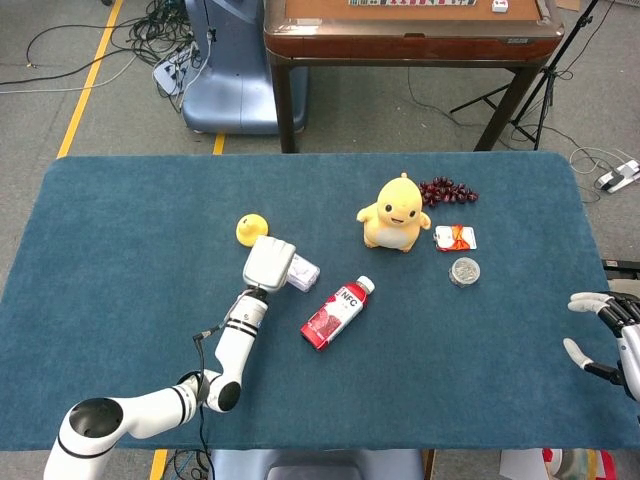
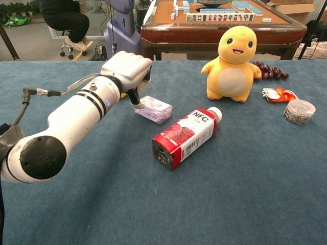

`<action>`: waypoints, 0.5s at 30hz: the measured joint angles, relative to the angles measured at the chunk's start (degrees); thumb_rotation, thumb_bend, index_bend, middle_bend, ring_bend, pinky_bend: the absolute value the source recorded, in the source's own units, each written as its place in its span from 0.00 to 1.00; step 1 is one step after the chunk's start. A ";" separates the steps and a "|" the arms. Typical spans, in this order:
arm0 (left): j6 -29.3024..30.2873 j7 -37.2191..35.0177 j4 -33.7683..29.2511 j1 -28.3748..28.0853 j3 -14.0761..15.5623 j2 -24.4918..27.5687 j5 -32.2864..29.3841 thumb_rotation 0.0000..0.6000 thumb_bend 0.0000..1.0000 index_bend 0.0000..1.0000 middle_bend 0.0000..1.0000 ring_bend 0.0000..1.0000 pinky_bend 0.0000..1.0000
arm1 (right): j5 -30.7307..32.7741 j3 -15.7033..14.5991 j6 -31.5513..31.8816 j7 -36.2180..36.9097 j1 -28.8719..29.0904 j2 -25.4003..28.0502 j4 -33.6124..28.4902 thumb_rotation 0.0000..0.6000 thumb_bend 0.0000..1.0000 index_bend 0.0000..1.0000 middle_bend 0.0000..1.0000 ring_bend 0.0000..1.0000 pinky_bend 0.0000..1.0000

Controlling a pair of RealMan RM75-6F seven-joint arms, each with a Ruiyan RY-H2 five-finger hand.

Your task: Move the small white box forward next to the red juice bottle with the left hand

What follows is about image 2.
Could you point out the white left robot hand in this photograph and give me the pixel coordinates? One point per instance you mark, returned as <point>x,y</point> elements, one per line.
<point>127,69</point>

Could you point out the small clear plastic box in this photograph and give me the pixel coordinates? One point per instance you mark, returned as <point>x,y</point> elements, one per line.
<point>158,112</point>

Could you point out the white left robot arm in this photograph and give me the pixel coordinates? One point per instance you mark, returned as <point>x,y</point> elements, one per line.
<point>76,114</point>

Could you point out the red NFC juice bottle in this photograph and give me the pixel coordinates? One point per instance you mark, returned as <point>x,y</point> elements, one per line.
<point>189,135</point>

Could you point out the cardboard box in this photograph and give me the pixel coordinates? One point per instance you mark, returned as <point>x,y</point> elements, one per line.
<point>293,9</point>

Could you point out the yellow pear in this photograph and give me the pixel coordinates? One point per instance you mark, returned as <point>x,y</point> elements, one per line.
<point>124,95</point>

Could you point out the wheeled stool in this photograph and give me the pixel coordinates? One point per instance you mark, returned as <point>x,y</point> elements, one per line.
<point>67,47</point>

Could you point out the seated person in black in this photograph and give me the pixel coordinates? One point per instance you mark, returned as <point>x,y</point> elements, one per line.
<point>66,23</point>

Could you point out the brown mahjong table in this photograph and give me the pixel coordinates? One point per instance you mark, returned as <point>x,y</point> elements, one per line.
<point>204,33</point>

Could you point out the yellow plush dinosaur toy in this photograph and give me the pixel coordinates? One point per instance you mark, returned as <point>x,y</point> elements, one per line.
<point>231,79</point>

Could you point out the row of face-up mahjong tiles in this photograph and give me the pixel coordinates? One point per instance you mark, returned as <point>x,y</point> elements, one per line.
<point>219,17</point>

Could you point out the black slanted pole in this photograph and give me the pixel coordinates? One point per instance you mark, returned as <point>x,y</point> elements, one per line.
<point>10,44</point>

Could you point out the green bag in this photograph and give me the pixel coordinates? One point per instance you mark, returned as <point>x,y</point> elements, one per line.
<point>16,21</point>

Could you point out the green potted plants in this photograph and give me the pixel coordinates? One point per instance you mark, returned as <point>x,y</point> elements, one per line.
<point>15,9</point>

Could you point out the dark red grape bunch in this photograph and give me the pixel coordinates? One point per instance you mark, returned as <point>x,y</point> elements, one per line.
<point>270,72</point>

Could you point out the single white mahjong tile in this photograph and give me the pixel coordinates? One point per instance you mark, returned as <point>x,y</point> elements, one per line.
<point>266,20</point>

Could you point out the white pouch with orange ribbon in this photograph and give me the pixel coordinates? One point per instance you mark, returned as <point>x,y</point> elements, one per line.
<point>278,95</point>

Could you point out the round clear clip container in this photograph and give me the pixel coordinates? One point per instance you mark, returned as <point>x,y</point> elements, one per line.
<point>299,112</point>

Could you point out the black tripod stand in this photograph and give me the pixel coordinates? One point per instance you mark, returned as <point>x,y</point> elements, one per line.
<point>310,33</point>

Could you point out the white plastic crate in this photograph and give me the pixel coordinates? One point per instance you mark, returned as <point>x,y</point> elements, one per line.
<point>316,51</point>

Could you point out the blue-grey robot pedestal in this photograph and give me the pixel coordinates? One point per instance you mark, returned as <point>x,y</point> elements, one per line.
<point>122,35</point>

